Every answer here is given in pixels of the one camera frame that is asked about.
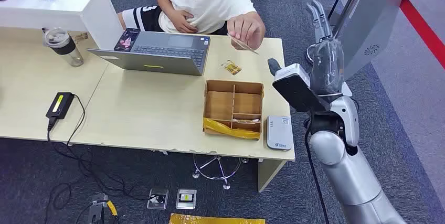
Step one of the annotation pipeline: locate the person's left hand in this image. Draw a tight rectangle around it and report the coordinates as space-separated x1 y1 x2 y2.
226 11 267 51

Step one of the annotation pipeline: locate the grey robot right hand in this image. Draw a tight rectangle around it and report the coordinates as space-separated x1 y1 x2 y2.
267 0 345 96

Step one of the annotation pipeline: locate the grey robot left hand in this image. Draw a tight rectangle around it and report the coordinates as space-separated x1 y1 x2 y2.
84 206 105 224

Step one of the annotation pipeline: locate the person's right hand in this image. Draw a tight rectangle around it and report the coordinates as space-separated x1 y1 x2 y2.
169 9 199 35

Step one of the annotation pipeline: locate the grey card reader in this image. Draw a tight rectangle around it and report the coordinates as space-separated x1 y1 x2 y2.
266 115 294 152

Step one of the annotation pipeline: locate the grey laptop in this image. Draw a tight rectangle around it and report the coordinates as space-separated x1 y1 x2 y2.
87 29 211 77

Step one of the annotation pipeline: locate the black phone with pink picture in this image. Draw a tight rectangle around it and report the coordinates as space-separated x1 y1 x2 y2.
114 27 141 52

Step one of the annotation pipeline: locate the steel floor socket with plug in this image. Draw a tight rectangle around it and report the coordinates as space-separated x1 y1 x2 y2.
146 188 170 210

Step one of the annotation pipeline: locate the grey kiosk stand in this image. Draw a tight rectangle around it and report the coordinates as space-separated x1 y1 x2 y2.
328 0 445 81

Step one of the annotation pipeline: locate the wooden compartment box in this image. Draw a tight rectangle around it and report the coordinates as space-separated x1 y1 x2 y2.
203 79 265 141

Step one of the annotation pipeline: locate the steel floor socket yellow label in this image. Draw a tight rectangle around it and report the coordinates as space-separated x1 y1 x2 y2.
175 188 197 210

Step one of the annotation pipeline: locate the yellow tape strip on box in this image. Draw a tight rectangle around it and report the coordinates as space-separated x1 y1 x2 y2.
203 117 261 141

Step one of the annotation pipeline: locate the black power adapter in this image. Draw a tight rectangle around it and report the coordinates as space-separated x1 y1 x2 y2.
45 92 75 121

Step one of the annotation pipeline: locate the clear tumbler with black band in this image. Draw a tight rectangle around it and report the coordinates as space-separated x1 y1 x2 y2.
42 27 84 68

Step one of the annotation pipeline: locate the white raised counter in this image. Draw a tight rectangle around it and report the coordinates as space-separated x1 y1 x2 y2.
0 0 124 50

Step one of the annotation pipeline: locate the yellow floor tape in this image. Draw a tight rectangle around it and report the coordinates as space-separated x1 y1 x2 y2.
168 212 266 224

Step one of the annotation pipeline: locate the beige desk leg panel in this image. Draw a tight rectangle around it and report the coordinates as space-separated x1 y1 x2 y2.
257 158 288 193

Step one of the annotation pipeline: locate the chrome stool base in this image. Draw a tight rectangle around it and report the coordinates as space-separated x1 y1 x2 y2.
192 154 250 191

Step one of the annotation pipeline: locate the yellow cable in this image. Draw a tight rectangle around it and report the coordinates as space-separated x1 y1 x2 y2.
105 199 119 217

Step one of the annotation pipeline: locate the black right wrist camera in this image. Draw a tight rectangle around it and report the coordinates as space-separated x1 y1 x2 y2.
272 63 332 113

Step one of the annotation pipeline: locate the chrome stanchion post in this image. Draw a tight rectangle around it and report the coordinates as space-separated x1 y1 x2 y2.
305 0 370 66

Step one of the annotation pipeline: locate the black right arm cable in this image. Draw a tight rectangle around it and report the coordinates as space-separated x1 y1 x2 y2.
303 120 330 224

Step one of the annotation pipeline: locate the black adapter mains cable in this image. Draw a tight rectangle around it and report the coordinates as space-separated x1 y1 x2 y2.
43 116 164 224

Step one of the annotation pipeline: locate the thin black adapter cable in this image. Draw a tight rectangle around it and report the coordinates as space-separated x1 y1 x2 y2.
66 93 86 147

